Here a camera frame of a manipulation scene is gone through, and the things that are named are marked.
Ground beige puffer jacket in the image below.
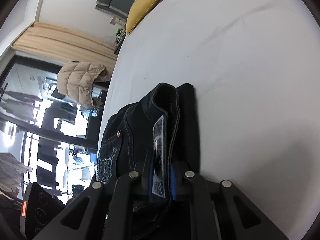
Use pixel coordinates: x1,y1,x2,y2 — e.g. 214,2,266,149
57,61,111,108

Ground white bed mattress sheet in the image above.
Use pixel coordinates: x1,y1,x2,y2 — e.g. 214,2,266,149
101,0,319,239

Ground beige curtain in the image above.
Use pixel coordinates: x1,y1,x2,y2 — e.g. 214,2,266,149
12,22,117,70

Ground dark denim pants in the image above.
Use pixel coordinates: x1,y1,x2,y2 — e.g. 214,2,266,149
90,82,201,240

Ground yellow cushion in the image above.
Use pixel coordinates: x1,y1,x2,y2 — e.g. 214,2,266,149
126,0,159,35

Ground dark nightstand with items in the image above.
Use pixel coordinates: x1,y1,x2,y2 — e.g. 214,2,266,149
104,16,126,55

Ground black controller with orange strip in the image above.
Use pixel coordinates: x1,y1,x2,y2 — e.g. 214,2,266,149
20,183,65,239

